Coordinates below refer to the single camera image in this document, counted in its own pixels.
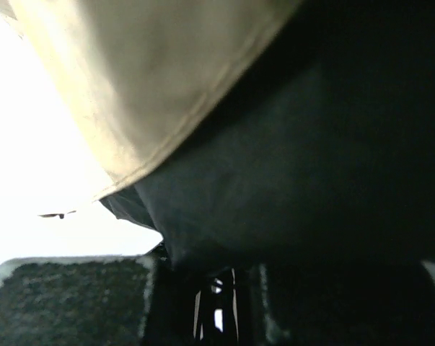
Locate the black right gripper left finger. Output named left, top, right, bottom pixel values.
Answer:
left=0, top=256, right=156, bottom=346

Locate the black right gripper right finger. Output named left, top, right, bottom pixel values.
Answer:
left=256, top=262, right=435, bottom=345

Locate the beige and black folding umbrella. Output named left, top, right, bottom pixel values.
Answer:
left=11, top=1, right=435, bottom=270

